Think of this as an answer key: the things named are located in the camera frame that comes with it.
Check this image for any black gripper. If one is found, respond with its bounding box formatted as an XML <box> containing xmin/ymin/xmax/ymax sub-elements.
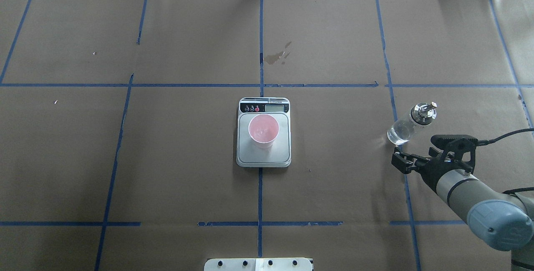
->
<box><xmin>391</xmin><ymin>147</ymin><xmax>453</xmax><ymax>188</ymax></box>

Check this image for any glass sauce bottle metal spout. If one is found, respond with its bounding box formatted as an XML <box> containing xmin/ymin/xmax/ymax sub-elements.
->
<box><xmin>387</xmin><ymin>102</ymin><xmax>438</xmax><ymax>145</ymax></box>

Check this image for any pink paper cup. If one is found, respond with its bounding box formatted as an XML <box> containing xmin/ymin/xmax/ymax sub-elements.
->
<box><xmin>248</xmin><ymin>114</ymin><xmax>279</xmax><ymax>149</ymax></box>

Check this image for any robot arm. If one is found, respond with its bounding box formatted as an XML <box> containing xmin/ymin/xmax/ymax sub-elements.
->
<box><xmin>391</xmin><ymin>147</ymin><xmax>534</xmax><ymax>271</ymax></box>

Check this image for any silver kitchen scale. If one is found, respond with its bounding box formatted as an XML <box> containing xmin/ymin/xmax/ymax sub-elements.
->
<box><xmin>235</xmin><ymin>97</ymin><xmax>292</xmax><ymax>168</ymax></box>

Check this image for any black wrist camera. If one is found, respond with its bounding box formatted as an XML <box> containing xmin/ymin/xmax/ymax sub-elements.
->
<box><xmin>428</xmin><ymin>134</ymin><xmax>479</xmax><ymax>174</ymax></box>

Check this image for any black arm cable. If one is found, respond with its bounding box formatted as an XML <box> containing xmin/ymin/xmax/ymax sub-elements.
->
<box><xmin>476</xmin><ymin>127</ymin><xmax>534</xmax><ymax>146</ymax></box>

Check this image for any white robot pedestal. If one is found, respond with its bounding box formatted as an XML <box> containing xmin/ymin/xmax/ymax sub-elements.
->
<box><xmin>204</xmin><ymin>257</ymin><xmax>315</xmax><ymax>271</ymax></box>

